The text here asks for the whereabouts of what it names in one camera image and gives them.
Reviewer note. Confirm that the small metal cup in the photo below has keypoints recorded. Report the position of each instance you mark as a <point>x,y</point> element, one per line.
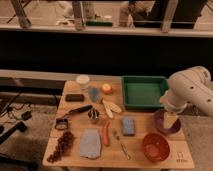
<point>93,115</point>

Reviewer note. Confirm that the green plastic tray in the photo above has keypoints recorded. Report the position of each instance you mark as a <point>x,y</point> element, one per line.
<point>143,92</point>

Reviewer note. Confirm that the black rectangular eraser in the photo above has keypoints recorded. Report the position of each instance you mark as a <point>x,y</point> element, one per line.
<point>74,97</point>

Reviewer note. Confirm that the green box on shelf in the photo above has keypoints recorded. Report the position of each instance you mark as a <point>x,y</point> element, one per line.
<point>98,23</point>

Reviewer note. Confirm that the black handled knife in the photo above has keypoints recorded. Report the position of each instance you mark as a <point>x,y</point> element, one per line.
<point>78,110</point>

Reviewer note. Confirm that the purple bowl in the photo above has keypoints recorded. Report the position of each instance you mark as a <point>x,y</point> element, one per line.
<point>159,123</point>

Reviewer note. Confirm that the white paper cup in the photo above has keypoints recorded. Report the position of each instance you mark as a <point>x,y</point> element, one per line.
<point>83,82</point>

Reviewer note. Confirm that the bunch of dark grapes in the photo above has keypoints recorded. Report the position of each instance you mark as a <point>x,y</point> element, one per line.
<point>64,143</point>

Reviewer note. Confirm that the orange carrot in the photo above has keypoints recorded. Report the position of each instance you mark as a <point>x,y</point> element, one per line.
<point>105,134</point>

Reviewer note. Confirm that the grey folded cloth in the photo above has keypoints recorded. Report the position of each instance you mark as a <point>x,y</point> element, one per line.
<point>90,145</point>

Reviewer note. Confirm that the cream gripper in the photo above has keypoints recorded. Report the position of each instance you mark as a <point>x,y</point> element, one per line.
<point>169,119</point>

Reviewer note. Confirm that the red orange bowl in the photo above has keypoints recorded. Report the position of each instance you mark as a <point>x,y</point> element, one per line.
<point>155,147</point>

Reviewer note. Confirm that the wooden folding table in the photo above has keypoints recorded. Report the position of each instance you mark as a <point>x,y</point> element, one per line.
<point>113,156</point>

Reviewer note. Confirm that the orange round fruit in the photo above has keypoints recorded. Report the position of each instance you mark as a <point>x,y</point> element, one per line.
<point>107,88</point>

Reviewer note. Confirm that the blue crumpled cloth piece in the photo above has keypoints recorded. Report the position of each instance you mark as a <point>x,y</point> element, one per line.
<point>94,94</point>

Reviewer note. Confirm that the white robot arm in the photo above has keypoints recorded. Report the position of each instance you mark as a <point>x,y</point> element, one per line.
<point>187,86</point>

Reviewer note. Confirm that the blue sponge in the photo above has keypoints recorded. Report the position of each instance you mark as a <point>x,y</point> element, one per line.
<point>128,126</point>

